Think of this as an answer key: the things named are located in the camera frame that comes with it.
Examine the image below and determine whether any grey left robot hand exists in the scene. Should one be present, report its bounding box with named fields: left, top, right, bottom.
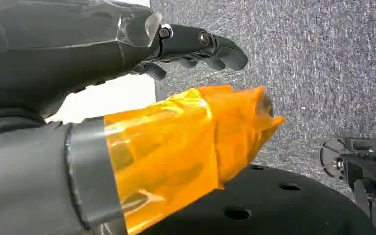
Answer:
left=0, top=0, right=286, bottom=235

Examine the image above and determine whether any black robot leg shell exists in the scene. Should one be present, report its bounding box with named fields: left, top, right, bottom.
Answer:
left=139, top=164, right=376, bottom=235

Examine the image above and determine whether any black robot foot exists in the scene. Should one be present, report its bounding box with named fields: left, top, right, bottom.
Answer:
left=319, top=136, right=376, bottom=228

